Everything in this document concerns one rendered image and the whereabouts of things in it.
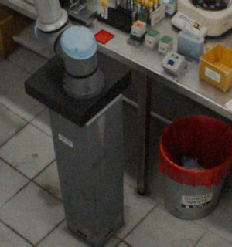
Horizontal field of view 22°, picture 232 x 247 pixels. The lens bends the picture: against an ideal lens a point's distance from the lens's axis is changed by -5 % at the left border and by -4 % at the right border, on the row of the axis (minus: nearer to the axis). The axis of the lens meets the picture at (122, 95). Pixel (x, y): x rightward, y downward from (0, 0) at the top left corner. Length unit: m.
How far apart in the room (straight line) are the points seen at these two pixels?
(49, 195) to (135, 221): 0.46
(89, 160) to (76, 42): 0.50
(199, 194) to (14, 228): 0.92
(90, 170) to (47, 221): 0.68
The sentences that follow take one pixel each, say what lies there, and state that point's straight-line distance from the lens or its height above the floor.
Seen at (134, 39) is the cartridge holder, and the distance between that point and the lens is 2.52.
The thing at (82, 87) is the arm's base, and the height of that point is 0.99.
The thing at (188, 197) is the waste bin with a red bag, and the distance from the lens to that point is 2.81.
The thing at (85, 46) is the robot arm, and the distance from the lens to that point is 2.07.
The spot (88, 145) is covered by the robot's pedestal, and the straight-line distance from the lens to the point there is 2.28.
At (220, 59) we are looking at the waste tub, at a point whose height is 0.90.
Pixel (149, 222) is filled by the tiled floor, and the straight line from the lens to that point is 2.98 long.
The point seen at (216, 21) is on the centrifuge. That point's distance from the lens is 2.52.
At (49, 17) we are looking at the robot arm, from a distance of 2.11.
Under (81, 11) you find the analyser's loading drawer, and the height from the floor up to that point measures 0.93.
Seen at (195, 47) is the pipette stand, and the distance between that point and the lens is 2.41.
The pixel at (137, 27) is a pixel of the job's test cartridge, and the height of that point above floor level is 0.95.
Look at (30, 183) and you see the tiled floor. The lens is 3.16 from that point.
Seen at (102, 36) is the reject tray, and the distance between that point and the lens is 2.56.
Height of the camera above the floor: 2.46
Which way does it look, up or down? 44 degrees down
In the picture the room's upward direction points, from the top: 1 degrees counter-clockwise
